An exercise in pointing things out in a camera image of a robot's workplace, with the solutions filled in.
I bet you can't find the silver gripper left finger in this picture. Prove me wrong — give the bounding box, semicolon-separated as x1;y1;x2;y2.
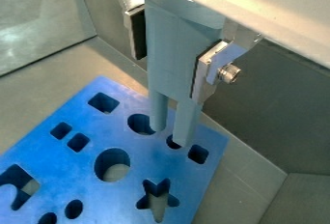
119;0;147;60

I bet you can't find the blue shape sorting board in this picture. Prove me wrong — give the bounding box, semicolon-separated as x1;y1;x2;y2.
0;76;229;224

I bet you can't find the light blue square-circle peg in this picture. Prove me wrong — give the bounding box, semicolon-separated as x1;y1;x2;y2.
144;0;225;146

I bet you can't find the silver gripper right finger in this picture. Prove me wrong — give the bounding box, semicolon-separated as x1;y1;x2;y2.
191;21;263;104

